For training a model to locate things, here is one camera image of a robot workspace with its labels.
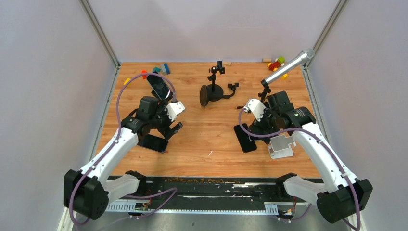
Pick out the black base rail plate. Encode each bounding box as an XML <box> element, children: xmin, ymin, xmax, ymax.
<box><xmin>132</xmin><ymin>177</ymin><xmax>305</xmax><ymax>204</ymax></box>

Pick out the teal block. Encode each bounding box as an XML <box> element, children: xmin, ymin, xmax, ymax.
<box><xmin>152</xmin><ymin>67</ymin><xmax>161</xmax><ymax>73</ymax></box>

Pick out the red toy car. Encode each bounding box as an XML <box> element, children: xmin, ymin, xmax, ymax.
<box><xmin>267</xmin><ymin>56</ymin><xmax>285</xmax><ymax>72</ymax></box>

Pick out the yellow block left side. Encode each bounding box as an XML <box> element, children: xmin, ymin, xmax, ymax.
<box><xmin>123</xmin><ymin>78</ymin><xmax>131</xmax><ymax>85</ymax></box>

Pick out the black phone silver frame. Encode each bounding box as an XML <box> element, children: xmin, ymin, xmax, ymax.
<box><xmin>248</xmin><ymin>132</ymin><xmax>260</xmax><ymax>141</ymax></box>

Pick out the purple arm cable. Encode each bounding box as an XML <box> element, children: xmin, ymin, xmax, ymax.
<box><xmin>68</xmin><ymin>72</ymin><xmax>179</xmax><ymax>226</ymax></box>
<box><xmin>238</xmin><ymin>107</ymin><xmax>362</xmax><ymax>231</ymax></box>

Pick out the silver microphone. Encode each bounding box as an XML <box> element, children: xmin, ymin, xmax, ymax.
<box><xmin>261</xmin><ymin>48</ymin><xmax>315</xmax><ymax>85</ymax></box>

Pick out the silver aluminium phone stand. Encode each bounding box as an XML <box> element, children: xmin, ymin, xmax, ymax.
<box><xmin>268</xmin><ymin>134</ymin><xmax>296</xmax><ymax>159</ymax></box>

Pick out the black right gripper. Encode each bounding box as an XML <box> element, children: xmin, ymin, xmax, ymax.
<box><xmin>247</xmin><ymin>102</ymin><xmax>279</xmax><ymax>144</ymax></box>

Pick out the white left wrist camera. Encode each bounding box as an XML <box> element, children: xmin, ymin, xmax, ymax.
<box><xmin>166</xmin><ymin>101</ymin><xmax>185</xmax><ymax>122</ymax></box>

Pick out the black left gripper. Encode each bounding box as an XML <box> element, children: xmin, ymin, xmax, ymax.
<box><xmin>150</xmin><ymin>100</ymin><xmax>183</xmax><ymax>140</ymax></box>

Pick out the teal phone black screen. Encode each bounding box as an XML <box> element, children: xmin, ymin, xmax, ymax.
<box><xmin>146</xmin><ymin>75</ymin><xmax>170</xmax><ymax>93</ymax></box>

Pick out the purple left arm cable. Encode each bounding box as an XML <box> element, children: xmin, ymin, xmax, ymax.
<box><xmin>68</xmin><ymin>72</ymin><xmax>179</xmax><ymax>226</ymax></box>

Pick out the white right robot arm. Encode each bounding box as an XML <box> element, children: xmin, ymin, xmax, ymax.
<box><xmin>239</xmin><ymin>91</ymin><xmax>373</xmax><ymax>229</ymax></box>

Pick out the blue white block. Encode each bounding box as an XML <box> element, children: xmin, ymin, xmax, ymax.
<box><xmin>160</xmin><ymin>63</ymin><xmax>170</xmax><ymax>75</ymax></box>

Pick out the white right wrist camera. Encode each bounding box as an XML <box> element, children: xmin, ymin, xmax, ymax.
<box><xmin>243</xmin><ymin>98</ymin><xmax>266</xmax><ymax>122</ymax></box>

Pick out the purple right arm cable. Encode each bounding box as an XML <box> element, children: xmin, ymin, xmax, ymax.
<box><xmin>238</xmin><ymin>107</ymin><xmax>362</xmax><ymax>231</ymax></box>

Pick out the black round-base clamp stand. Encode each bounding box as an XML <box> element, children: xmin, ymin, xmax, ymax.
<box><xmin>199</xmin><ymin>61</ymin><xmax>239</xmax><ymax>107</ymax></box>

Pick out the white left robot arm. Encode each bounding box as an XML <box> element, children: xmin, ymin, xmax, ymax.
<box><xmin>63</xmin><ymin>96</ymin><xmax>185</xmax><ymax>226</ymax></box>

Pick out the black phone dark frame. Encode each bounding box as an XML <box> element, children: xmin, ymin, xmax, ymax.
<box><xmin>233</xmin><ymin>125</ymin><xmax>257</xmax><ymax>153</ymax></box>

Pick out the blue phone black screen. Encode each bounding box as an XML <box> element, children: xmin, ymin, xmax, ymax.
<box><xmin>138</xmin><ymin>134</ymin><xmax>169</xmax><ymax>153</ymax></box>

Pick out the white slotted cable duct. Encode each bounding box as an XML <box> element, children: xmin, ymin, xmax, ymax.
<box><xmin>105</xmin><ymin>201</ymin><xmax>279</xmax><ymax>215</ymax></box>

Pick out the black mini tripod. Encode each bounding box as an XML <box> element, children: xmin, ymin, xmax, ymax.
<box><xmin>236</xmin><ymin>85</ymin><xmax>272</xmax><ymax>111</ymax></box>

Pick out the red block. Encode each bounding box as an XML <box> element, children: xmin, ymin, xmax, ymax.
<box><xmin>141</xmin><ymin>70</ymin><xmax>148</xmax><ymax>79</ymax></box>

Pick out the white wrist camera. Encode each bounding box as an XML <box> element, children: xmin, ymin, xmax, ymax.
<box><xmin>243</xmin><ymin>98</ymin><xmax>266</xmax><ymax>122</ymax></box>
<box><xmin>166</xmin><ymin>101</ymin><xmax>185</xmax><ymax>122</ymax></box>

